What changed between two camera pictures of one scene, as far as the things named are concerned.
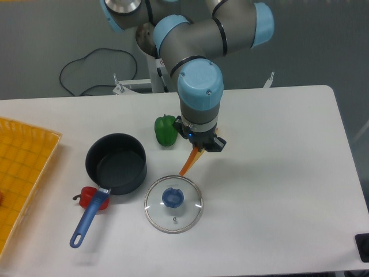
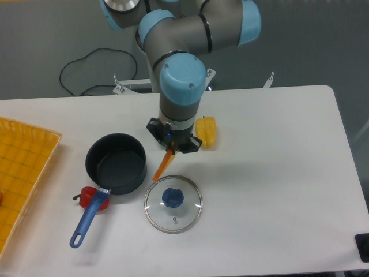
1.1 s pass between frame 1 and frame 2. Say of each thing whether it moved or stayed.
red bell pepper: stayed
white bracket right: stayed
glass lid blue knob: stayed
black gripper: moved
